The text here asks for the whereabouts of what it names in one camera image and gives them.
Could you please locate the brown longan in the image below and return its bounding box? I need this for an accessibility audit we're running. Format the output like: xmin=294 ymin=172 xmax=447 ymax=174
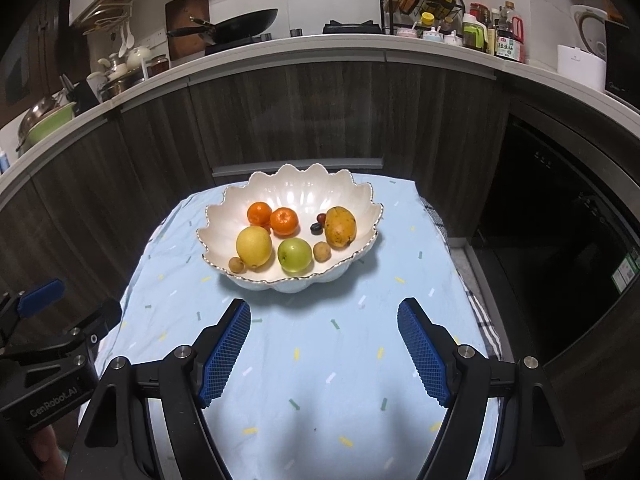
xmin=312 ymin=242 xmax=332 ymax=263
xmin=228 ymin=257 xmax=246 ymax=274

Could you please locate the yellow lemon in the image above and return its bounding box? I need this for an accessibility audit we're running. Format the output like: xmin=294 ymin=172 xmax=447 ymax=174
xmin=235 ymin=226 xmax=272 ymax=269

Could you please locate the green round fruit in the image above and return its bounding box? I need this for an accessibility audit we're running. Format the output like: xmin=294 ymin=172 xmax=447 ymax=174
xmin=277 ymin=237 xmax=314 ymax=274

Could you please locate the orange mandarin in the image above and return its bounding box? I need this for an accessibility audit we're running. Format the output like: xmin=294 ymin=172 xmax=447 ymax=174
xmin=246 ymin=202 xmax=272 ymax=228
xmin=269 ymin=207 xmax=299 ymax=237

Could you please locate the yellow mango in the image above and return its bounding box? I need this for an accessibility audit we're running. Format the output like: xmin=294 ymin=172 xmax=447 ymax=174
xmin=324 ymin=206 xmax=357 ymax=248

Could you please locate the dark blueberry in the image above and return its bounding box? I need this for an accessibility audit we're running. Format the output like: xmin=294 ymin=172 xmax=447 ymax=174
xmin=310 ymin=222 xmax=323 ymax=235

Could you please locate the white scalloped ceramic bowl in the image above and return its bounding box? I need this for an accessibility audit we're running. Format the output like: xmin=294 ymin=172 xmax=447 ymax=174
xmin=196 ymin=162 xmax=383 ymax=294

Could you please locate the left hand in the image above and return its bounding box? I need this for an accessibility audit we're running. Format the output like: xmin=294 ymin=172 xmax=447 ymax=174
xmin=32 ymin=426 xmax=66 ymax=480

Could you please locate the light blue patterned tablecloth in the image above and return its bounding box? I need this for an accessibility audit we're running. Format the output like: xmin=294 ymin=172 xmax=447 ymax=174
xmin=96 ymin=176 xmax=502 ymax=479

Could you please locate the green bowl on counter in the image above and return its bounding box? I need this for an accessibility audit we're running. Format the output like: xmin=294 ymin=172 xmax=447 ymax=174
xmin=17 ymin=102 xmax=76 ymax=152

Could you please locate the white teapot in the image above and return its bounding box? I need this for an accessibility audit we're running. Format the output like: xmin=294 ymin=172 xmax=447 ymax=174
xmin=126 ymin=47 xmax=152 ymax=70

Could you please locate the wooden cutting board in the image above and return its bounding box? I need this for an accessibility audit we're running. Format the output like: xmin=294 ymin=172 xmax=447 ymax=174
xmin=165 ymin=0 xmax=209 ymax=61

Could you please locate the green lidded jug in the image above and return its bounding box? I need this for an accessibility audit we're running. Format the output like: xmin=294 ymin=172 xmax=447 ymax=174
xmin=462 ymin=13 xmax=487 ymax=52

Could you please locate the black gas stove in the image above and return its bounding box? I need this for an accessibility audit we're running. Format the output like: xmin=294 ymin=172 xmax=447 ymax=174
xmin=322 ymin=20 xmax=382 ymax=35

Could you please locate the black frying pan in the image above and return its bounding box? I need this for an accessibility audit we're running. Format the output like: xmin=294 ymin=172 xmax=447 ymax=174
xmin=167 ymin=9 xmax=278 ymax=44

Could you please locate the black wire spice rack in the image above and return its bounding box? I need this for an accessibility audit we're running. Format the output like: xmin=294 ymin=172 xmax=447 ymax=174
xmin=378 ymin=0 xmax=466 ymax=37

